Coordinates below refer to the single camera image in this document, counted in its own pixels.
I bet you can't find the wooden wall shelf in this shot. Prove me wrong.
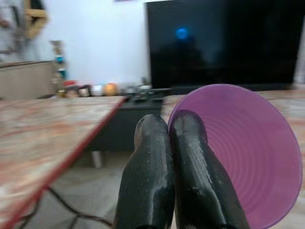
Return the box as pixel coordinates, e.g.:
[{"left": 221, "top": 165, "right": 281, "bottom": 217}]
[{"left": 23, "top": 0, "right": 50, "bottom": 39}]

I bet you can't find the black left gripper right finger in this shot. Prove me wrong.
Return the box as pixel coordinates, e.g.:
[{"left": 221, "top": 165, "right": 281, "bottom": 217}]
[{"left": 168, "top": 109, "right": 251, "bottom": 229}]

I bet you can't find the purple plastic cup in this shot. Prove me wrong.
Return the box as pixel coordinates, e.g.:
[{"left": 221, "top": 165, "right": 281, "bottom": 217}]
[{"left": 167, "top": 83, "right": 303, "bottom": 229}]

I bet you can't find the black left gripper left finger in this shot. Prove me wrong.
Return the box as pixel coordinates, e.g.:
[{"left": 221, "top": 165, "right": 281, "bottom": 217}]
[{"left": 113, "top": 114, "right": 176, "bottom": 229}]

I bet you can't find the black cable on floor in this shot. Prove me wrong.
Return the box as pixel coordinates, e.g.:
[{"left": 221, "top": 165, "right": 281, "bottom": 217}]
[{"left": 14, "top": 186, "right": 115, "bottom": 229}]

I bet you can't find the orange round ornament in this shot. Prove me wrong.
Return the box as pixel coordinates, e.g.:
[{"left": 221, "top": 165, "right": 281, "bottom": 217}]
[{"left": 103, "top": 83, "right": 119, "bottom": 96}]

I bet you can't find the white round ornament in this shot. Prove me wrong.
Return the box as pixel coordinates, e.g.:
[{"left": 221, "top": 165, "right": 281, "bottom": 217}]
[{"left": 91, "top": 84, "right": 104, "bottom": 96}]

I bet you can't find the gold trophy with teal bands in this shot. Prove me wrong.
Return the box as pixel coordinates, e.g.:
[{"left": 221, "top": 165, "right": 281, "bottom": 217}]
[{"left": 49, "top": 40, "right": 68, "bottom": 98}]

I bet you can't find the beige wooden sideboard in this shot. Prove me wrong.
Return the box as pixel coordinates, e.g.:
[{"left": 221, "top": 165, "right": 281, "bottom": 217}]
[{"left": 0, "top": 60, "right": 58, "bottom": 100}]

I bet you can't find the large black television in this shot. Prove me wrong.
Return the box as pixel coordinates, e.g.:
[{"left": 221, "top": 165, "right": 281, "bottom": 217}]
[{"left": 143, "top": 0, "right": 305, "bottom": 92}]

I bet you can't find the dark low tv cabinet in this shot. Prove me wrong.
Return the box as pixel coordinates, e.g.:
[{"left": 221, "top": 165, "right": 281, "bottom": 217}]
[{"left": 86, "top": 87, "right": 189, "bottom": 169}]

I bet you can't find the patterned tablecloth with red edge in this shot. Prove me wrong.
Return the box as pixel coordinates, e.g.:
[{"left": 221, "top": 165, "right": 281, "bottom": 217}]
[{"left": 0, "top": 96, "right": 127, "bottom": 229}]

